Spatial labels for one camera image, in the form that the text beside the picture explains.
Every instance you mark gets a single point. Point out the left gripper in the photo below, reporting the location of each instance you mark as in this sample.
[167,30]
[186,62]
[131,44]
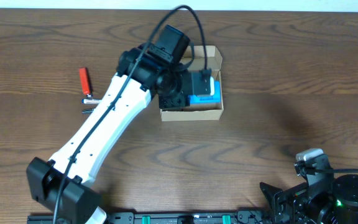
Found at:
[174,102]

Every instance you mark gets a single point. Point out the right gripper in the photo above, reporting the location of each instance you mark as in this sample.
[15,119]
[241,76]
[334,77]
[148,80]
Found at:
[298,196]

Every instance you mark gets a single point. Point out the blue whiteboard duster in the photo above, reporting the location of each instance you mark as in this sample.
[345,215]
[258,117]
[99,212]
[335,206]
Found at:
[216,98]

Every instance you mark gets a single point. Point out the brown cardboard box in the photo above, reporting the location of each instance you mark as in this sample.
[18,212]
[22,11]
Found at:
[199,112]

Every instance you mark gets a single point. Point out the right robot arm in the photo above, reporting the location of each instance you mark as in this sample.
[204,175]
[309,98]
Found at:
[327,196]

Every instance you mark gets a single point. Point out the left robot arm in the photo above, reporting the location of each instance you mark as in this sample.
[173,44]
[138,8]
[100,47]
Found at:
[63,184]

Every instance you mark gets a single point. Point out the black whiteboard marker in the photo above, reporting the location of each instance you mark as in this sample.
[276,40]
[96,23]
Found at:
[87,111]

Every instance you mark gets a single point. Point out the orange stapler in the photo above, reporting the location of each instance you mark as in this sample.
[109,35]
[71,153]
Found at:
[85,82]

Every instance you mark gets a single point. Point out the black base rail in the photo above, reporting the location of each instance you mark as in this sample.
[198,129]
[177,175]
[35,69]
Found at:
[239,217]

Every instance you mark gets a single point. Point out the blue whiteboard marker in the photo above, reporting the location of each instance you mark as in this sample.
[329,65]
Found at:
[89,101]

